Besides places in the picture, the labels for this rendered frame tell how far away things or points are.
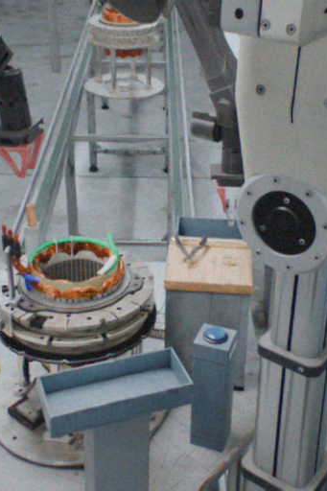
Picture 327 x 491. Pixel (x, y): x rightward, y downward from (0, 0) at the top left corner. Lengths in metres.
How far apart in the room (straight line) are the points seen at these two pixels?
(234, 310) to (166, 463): 0.34
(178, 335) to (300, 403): 0.48
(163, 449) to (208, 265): 0.40
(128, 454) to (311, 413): 0.33
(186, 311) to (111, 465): 0.40
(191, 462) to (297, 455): 0.33
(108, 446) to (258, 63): 0.72
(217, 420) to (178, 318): 0.24
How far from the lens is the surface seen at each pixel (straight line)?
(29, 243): 1.57
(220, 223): 1.85
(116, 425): 1.33
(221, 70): 1.48
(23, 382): 1.72
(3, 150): 1.47
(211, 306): 1.61
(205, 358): 1.47
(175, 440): 1.62
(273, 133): 0.97
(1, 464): 1.61
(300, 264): 1.05
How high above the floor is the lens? 1.90
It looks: 29 degrees down
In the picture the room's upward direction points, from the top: 1 degrees clockwise
